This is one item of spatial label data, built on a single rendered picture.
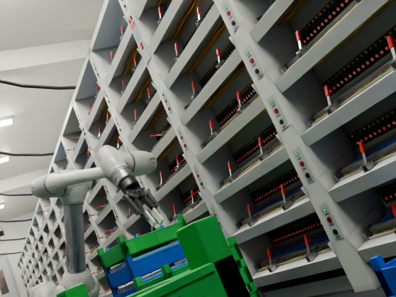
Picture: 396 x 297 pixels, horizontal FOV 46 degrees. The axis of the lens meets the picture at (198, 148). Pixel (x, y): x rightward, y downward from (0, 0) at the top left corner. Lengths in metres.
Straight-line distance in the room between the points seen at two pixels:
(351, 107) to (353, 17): 0.25
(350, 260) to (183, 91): 1.17
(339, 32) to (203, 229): 1.15
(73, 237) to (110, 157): 0.73
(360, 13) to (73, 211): 1.77
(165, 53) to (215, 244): 2.12
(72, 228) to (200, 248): 2.30
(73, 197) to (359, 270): 1.50
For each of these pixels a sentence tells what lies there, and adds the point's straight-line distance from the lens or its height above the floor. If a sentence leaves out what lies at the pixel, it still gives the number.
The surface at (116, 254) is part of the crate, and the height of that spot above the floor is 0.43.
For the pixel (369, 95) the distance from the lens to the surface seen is 1.35.
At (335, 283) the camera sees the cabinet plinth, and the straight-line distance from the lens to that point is 1.76.
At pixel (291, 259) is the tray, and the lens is 1.94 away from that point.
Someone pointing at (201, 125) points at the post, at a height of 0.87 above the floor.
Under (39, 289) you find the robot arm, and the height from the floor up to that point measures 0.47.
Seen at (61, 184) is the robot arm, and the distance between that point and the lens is 2.29.
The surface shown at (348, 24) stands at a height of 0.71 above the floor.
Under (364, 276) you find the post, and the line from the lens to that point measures 1.58.
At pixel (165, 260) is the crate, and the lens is 1.75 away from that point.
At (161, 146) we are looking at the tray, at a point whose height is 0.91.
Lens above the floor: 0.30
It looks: 12 degrees up
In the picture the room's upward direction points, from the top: 24 degrees counter-clockwise
